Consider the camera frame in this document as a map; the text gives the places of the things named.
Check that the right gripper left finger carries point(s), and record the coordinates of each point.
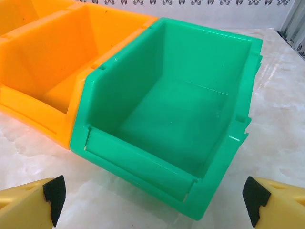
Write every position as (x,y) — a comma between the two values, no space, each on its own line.
(21,207)

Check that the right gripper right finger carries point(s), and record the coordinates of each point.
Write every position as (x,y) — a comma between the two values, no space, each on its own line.
(286,207)

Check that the orange plastic storage bin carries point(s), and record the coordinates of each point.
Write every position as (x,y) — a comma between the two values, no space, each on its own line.
(14,14)
(47,59)

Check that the green plastic storage bin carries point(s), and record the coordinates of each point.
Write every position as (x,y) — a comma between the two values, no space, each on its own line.
(166,107)

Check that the aluminium frame corner post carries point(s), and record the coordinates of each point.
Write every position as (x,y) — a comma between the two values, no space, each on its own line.
(294,23)

